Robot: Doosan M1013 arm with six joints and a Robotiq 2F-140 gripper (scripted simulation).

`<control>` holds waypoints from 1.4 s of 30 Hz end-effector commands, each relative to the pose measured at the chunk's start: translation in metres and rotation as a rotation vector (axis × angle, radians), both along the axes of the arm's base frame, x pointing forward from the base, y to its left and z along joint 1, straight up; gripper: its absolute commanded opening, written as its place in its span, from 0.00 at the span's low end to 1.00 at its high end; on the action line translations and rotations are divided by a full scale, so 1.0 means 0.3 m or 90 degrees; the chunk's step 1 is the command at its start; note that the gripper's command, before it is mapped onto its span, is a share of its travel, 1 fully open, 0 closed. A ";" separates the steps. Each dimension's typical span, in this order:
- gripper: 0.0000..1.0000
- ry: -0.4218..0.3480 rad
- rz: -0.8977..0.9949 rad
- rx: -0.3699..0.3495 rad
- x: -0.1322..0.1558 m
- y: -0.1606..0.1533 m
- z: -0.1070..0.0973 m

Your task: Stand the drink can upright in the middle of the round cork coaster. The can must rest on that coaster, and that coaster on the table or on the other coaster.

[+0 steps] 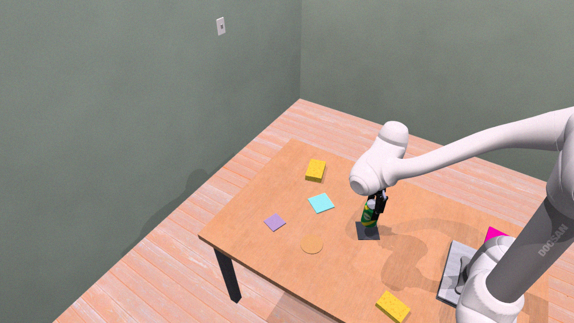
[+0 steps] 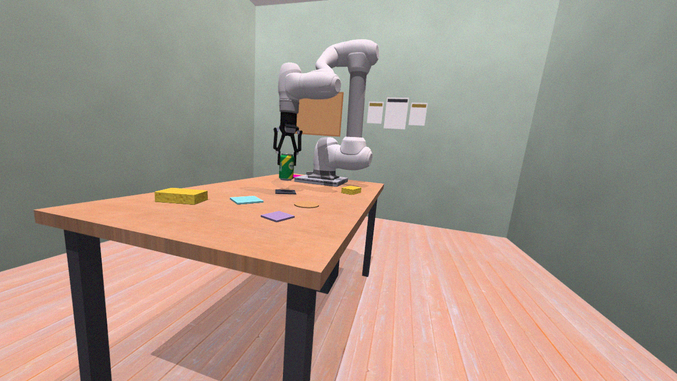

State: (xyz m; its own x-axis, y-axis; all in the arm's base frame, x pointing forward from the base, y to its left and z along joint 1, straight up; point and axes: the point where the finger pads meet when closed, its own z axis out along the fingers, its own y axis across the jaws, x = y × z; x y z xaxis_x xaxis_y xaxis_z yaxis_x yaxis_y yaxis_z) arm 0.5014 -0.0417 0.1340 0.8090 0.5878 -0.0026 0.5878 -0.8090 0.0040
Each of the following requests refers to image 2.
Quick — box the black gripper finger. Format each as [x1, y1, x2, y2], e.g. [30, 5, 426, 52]
[291, 130, 303, 166]
[273, 127, 286, 165]

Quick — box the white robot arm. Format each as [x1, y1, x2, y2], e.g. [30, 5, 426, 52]
[278, 40, 379, 180]

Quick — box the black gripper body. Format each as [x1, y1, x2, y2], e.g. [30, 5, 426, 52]
[279, 112, 297, 137]

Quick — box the yellow sponge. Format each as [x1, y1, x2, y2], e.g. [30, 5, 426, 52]
[341, 186, 361, 195]
[154, 188, 208, 205]

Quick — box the purple square block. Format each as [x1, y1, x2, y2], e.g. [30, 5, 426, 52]
[261, 211, 295, 222]

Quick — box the tan round disc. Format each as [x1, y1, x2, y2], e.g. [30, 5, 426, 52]
[294, 201, 319, 208]

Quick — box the light blue square tile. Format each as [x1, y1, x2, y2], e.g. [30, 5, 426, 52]
[230, 196, 263, 205]

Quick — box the green and yellow drink can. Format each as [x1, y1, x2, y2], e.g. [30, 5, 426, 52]
[279, 153, 295, 181]

